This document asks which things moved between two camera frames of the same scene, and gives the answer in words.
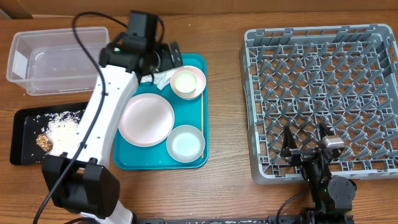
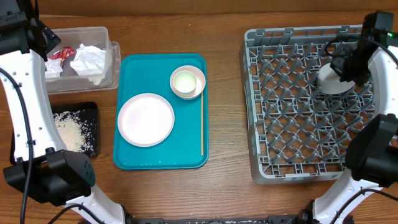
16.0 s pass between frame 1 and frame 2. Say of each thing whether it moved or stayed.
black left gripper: moved
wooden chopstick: stayed
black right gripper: moved
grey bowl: moved
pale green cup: stayed
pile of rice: stayed
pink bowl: stayed
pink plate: stayed
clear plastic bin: stayed
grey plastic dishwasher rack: stayed
